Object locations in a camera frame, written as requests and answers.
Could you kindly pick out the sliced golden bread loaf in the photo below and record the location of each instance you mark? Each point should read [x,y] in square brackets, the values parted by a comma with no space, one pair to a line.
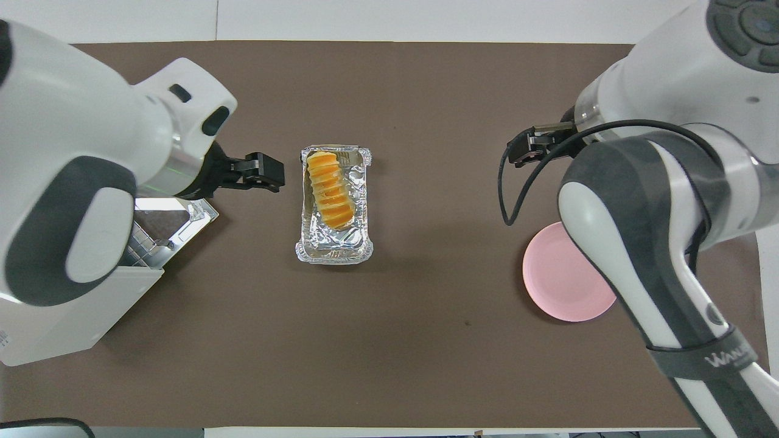
[331,194]

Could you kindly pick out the glass oven door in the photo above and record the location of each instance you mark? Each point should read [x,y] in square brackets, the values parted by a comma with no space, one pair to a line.
[201,216]

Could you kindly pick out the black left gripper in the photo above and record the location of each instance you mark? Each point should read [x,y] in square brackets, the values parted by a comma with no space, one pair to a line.
[216,176]

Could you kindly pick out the pink round plate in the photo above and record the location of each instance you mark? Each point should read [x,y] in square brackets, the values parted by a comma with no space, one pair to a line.
[560,286]

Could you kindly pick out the cream toaster oven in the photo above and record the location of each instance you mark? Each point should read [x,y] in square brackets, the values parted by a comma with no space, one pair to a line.
[61,328]

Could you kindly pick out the brown table mat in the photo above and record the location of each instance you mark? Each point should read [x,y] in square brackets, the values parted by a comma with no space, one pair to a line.
[426,334]

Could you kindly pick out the aluminium foil tray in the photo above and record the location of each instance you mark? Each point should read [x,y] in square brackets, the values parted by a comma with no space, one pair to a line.
[335,249]

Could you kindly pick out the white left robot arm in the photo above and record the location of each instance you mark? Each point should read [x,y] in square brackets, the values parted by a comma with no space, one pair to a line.
[73,121]

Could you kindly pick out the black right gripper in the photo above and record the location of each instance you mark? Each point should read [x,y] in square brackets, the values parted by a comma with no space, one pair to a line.
[563,137]

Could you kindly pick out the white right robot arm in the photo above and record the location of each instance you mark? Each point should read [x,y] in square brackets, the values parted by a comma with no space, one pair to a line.
[669,61]

